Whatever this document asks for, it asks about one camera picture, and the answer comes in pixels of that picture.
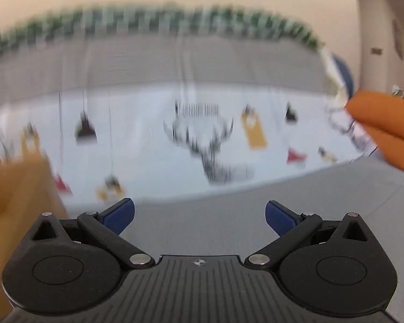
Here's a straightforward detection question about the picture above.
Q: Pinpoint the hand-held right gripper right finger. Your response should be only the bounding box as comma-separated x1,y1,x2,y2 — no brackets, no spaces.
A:
244,200,374,271

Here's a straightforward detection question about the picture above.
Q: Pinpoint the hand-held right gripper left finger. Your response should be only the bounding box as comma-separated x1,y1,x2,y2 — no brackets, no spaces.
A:
24,198,156,271

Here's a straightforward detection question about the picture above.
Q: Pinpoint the brown cardboard box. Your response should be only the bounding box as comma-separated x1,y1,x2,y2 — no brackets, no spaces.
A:
0,155,71,323

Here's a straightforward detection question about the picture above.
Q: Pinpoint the orange cushion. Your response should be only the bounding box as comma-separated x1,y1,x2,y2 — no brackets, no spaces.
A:
344,89,404,179

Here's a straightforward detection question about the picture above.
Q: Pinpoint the cream cloth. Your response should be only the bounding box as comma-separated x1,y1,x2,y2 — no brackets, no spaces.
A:
320,49,350,108

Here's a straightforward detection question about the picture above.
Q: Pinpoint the blue sofa cushion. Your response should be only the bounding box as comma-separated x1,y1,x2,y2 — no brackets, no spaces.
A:
332,54,356,101

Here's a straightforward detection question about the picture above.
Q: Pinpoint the grey printed sofa cover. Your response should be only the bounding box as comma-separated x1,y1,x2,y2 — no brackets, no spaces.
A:
0,35,404,323

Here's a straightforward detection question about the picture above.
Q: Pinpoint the green checkered cloth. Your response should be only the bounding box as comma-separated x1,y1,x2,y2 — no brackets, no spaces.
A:
0,3,324,65

